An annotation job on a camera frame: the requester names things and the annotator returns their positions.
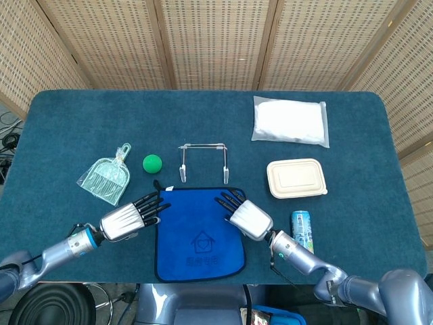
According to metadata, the grey robot torso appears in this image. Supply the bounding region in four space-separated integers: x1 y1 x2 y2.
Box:
137 283 305 325

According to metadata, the chrome stool ring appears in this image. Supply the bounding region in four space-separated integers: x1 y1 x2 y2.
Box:
83 282 112 311

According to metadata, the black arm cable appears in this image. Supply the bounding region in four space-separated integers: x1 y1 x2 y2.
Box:
67 221 89 240
268 236 298 288

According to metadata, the teal table cover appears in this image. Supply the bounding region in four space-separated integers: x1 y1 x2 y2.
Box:
0 89 429 284

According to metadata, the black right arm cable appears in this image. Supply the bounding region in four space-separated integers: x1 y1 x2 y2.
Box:
268 236 298 288

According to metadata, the light blue drink can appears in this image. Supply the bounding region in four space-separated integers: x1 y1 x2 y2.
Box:
291 210 315 255

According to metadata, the white filled plastic bag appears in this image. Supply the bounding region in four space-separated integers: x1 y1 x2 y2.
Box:
250 95 331 149

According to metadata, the black round disc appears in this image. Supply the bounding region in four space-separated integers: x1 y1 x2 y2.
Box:
8 283 97 325

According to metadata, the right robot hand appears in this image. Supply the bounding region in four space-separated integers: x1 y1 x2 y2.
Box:
214 189 274 242

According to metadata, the blue kitchen towel black trim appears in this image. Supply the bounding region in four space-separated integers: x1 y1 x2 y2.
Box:
152 179 248 284

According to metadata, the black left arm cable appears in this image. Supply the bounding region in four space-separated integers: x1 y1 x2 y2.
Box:
67 221 89 240

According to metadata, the black floor cable bundle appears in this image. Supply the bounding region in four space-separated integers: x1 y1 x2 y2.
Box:
0 111 22 183

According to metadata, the woven folding screen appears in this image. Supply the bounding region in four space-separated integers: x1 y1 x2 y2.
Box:
0 0 433 238

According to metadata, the beige lidded food container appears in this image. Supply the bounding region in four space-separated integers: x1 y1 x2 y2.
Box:
266 158 329 200

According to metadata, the green foam ball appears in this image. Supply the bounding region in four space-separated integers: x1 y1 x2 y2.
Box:
141 154 163 175

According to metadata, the green dustpan in plastic wrap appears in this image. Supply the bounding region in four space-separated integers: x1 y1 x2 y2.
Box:
76 143 132 207

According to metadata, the metal wire rack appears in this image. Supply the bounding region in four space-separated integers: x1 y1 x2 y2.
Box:
178 143 230 186

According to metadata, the blue plastic box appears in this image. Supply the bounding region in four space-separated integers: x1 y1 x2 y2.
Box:
252 304 305 325

